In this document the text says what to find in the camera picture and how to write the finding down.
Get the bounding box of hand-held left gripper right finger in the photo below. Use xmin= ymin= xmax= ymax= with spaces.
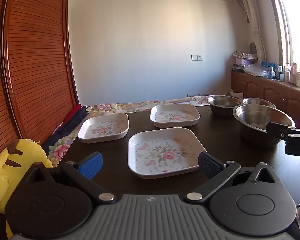
xmin=186 ymin=151 xmax=277 ymax=204

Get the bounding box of wooden louvered wardrobe door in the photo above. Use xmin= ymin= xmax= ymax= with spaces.
xmin=0 ymin=0 xmax=82 ymax=164

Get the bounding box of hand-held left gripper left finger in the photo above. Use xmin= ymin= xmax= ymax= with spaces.
xmin=22 ymin=151 xmax=117 ymax=204

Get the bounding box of patterned beige curtain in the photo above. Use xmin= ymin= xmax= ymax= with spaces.
xmin=234 ymin=0 xmax=267 ymax=64

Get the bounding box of wooden cabinet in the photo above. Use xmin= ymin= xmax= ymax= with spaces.
xmin=230 ymin=70 xmax=300 ymax=128

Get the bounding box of floral square plate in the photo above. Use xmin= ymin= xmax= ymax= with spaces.
xmin=128 ymin=127 xmax=207 ymax=179
xmin=77 ymin=113 xmax=129 ymax=144
xmin=150 ymin=103 xmax=201 ymax=128

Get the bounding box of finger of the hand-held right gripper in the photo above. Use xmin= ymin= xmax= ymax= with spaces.
xmin=266 ymin=122 xmax=300 ymax=141

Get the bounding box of navy cloth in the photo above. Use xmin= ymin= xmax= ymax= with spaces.
xmin=42 ymin=106 xmax=89 ymax=153

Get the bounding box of clear plastic bag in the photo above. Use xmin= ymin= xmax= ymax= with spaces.
xmin=243 ymin=63 xmax=269 ymax=77

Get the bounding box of yellow plush toy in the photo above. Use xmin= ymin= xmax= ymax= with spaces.
xmin=0 ymin=138 xmax=53 ymax=240

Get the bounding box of floral bedsheet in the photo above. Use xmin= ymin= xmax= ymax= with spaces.
xmin=46 ymin=95 xmax=217 ymax=167

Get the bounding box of medium steel bowl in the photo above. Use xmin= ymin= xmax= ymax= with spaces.
xmin=206 ymin=95 xmax=243 ymax=116

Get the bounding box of large steel bowl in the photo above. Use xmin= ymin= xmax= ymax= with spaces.
xmin=232 ymin=104 xmax=296 ymax=148

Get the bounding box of pile of newspapers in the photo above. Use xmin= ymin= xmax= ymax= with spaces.
xmin=232 ymin=51 xmax=258 ymax=60

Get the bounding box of purple box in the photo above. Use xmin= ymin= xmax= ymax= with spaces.
xmin=236 ymin=58 xmax=257 ymax=67

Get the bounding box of red cloth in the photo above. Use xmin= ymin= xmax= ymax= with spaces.
xmin=52 ymin=104 xmax=82 ymax=134

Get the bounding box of small steel bowl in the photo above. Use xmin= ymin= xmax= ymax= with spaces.
xmin=242 ymin=97 xmax=276 ymax=109

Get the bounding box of row of bottles and jars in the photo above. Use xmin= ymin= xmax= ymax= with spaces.
xmin=261 ymin=61 xmax=300 ymax=92

